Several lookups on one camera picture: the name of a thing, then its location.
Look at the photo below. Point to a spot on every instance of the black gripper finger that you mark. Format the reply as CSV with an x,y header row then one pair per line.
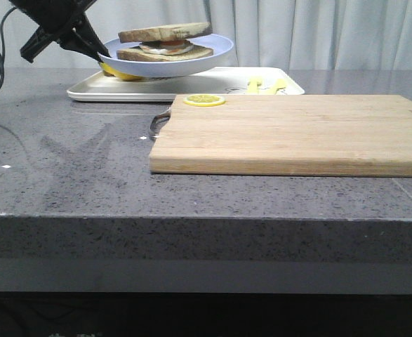
x,y
83,27
89,46

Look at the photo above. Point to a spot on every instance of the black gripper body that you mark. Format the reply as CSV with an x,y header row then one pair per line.
x,y
54,18

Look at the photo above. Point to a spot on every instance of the bread slice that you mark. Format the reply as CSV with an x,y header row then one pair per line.
x,y
172,32
137,54

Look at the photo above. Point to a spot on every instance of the fried egg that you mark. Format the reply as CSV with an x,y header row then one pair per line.
x,y
176,47

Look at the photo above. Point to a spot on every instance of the light blue round plate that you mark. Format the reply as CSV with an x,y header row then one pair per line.
x,y
222,48

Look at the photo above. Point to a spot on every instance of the white rectangular tray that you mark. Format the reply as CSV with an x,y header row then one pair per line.
x,y
219,80

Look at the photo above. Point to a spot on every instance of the front yellow lemon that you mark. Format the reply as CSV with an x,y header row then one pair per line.
x,y
111,72

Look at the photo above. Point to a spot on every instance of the lemon slice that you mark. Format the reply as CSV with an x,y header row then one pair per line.
x,y
204,100

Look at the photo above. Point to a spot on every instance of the wooden cutting board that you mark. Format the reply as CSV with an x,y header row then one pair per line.
x,y
288,135

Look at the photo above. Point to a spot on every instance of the metal cutting board handle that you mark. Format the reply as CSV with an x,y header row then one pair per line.
x,y
157,122

